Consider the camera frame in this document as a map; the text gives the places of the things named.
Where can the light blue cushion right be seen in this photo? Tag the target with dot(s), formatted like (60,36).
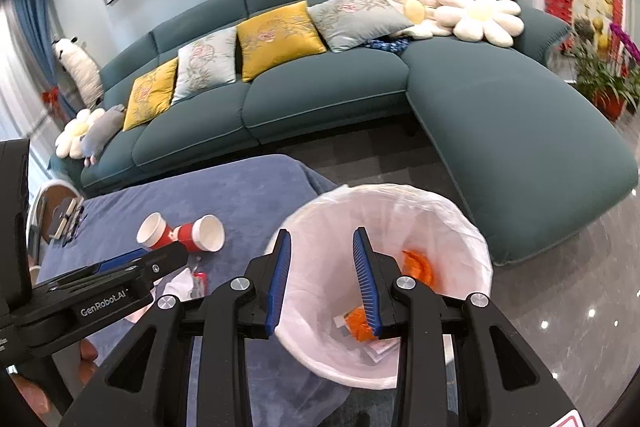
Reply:
(346,24)

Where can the blue beaded item on sofa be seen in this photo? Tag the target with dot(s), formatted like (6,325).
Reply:
(388,44)

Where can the light blue cushion left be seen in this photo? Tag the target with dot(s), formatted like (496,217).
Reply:
(205,63)

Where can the white flower cushion left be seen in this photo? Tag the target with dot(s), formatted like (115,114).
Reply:
(67,144)

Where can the yellow cushion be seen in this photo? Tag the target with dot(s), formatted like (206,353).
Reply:
(276,37)
(151,95)

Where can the dark notebook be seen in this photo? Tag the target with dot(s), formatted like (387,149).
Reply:
(65,220)

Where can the red paper cup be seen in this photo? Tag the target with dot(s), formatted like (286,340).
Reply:
(154,232)
(205,235)

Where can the blue curtain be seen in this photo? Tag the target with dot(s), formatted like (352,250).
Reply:
(31,34)

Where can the white flower cushion right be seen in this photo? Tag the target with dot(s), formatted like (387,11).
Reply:
(495,21)

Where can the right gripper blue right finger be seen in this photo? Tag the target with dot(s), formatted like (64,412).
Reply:
(367,272)

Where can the round side chair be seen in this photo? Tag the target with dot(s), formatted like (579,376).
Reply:
(40,214)

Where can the teal sectional sofa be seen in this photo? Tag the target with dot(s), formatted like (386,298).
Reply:
(532,160)

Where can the white flower cushion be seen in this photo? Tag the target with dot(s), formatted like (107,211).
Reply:
(495,21)
(67,144)

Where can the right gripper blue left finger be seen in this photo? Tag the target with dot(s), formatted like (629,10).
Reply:
(280,260)

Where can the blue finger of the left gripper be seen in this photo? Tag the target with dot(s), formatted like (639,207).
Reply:
(120,261)

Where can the light blue cushion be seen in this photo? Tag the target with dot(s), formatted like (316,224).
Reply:
(205,63)
(346,24)

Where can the red paper packet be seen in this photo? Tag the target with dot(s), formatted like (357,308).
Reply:
(200,283)

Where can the white lined trash bin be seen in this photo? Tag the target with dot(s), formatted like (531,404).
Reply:
(322,281)

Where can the yellow cushion left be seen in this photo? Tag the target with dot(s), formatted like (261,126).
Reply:
(151,95)

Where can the potted flower plant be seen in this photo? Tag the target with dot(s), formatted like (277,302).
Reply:
(606,66)

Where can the white sheep plush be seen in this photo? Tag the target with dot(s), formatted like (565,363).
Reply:
(81,68)

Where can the orange plastic bag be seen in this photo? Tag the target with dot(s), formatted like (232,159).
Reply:
(418,267)
(358,326)

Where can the yellow cushion right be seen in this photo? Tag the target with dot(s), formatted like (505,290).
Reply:
(276,37)

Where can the grey seal plush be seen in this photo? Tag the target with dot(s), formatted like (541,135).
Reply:
(106,127)

